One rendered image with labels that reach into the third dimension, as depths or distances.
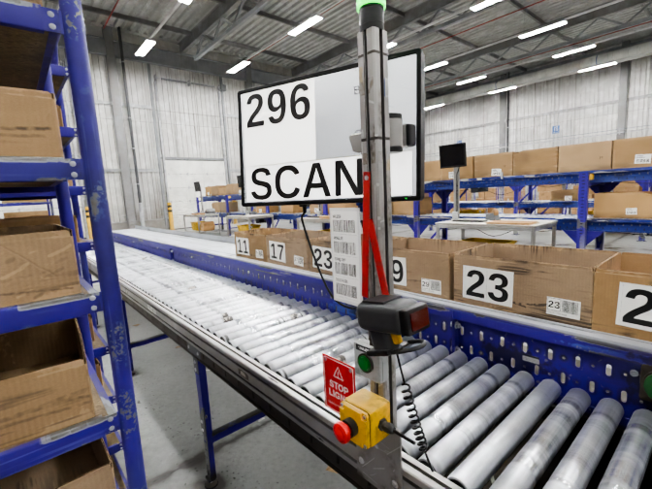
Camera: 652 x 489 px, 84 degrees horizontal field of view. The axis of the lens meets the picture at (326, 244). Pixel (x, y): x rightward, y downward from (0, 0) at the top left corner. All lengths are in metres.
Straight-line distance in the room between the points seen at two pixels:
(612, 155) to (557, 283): 4.70
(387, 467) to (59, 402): 0.59
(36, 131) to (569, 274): 1.18
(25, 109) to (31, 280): 0.24
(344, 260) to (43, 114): 0.54
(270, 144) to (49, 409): 0.68
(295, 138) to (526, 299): 0.80
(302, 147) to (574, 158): 5.14
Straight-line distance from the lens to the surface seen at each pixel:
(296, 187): 0.90
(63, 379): 0.71
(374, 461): 0.87
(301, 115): 0.91
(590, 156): 5.78
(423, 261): 1.36
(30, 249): 0.68
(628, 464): 0.96
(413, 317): 0.60
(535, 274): 1.19
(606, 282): 1.15
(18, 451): 0.72
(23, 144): 0.67
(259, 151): 0.97
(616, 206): 5.49
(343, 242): 0.73
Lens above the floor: 1.28
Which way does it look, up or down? 8 degrees down
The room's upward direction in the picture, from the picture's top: 3 degrees counter-clockwise
